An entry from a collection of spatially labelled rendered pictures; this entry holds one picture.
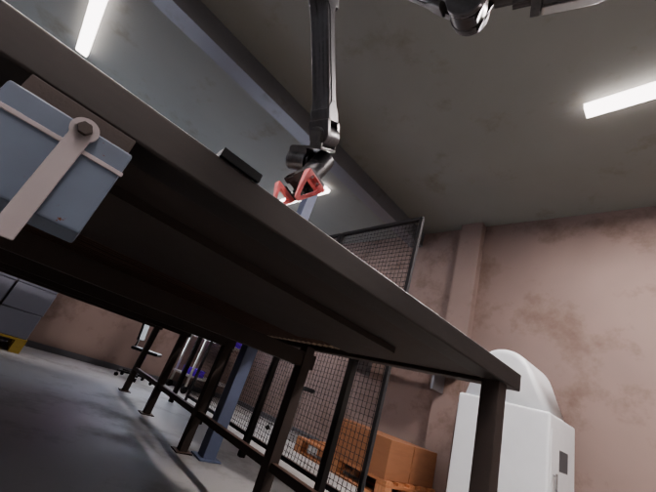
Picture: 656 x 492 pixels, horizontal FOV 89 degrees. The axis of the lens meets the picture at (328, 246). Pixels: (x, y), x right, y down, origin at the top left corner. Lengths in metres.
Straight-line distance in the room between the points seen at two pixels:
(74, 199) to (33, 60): 0.17
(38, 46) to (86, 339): 5.97
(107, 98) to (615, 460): 4.10
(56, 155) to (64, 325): 5.90
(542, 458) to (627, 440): 1.00
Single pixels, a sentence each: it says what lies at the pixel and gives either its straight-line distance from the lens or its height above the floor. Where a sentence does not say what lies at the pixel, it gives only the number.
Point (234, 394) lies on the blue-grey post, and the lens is 2.83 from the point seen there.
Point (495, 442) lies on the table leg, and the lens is 1.32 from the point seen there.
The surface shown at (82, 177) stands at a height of 0.77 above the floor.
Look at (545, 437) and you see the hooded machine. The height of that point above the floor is 0.87.
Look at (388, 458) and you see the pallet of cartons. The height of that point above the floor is 0.32.
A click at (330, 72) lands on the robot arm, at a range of 0.96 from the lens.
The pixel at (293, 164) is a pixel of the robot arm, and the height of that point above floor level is 1.16.
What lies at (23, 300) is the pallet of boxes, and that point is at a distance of 5.31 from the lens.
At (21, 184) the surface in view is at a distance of 0.49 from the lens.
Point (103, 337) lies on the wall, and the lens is 6.45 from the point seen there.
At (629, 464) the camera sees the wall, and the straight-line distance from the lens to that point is 4.10.
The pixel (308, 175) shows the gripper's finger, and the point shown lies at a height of 1.07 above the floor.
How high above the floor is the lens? 0.63
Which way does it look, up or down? 23 degrees up
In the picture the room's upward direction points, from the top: 19 degrees clockwise
